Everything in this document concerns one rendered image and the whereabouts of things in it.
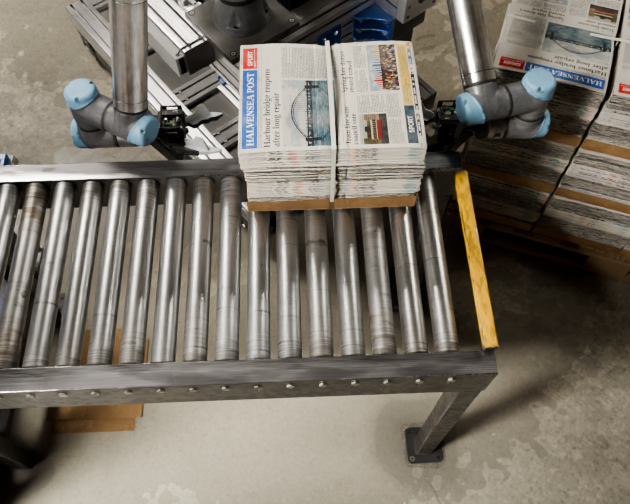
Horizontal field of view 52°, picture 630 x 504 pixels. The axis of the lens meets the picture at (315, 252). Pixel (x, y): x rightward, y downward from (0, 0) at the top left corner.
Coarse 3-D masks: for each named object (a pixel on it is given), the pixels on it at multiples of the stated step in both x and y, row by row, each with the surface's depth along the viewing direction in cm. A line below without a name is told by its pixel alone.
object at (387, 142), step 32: (352, 64) 136; (384, 64) 136; (352, 96) 132; (384, 96) 132; (416, 96) 132; (352, 128) 128; (384, 128) 128; (416, 128) 128; (352, 160) 129; (384, 160) 130; (416, 160) 130; (352, 192) 141; (384, 192) 141
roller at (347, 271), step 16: (352, 208) 148; (336, 224) 146; (352, 224) 145; (336, 240) 144; (352, 240) 143; (336, 256) 142; (352, 256) 141; (336, 272) 141; (352, 272) 139; (352, 288) 137; (352, 304) 136; (352, 320) 134; (352, 336) 132; (352, 352) 131
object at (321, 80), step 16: (320, 48) 139; (336, 48) 139; (320, 64) 137; (336, 64) 136; (320, 80) 134; (336, 80) 134; (320, 96) 132; (336, 96) 132; (320, 112) 130; (336, 112) 130; (320, 128) 128; (336, 128) 128; (320, 144) 126; (336, 144) 127; (320, 160) 129; (336, 160) 129; (320, 176) 134; (336, 176) 135; (320, 192) 140; (336, 192) 141
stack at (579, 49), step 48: (528, 0) 174; (576, 0) 174; (624, 0) 177; (528, 48) 166; (576, 48) 166; (624, 48) 166; (576, 96) 163; (624, 96) 159; (480, 144) 190; (528, 144) 183; (624, 144) 172; (480, 192) 211; (528, 192) 203; (624, 192) 189; (480, 240) 234; (624, 240) 207
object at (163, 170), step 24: (0, 168) 152; (24, 168) 152; (48, 168) 152; (72, 168) 152; (96, 168) 152; (120, 168) 152; (144, 168) 152; (168, 168) 152; (192, 168) 152; (216, 168) 152; (240, 168) 152; (432, 168) 152; (456, 168) 152; (24, 192) 154; (192, 192) 157; (216, 192) 157
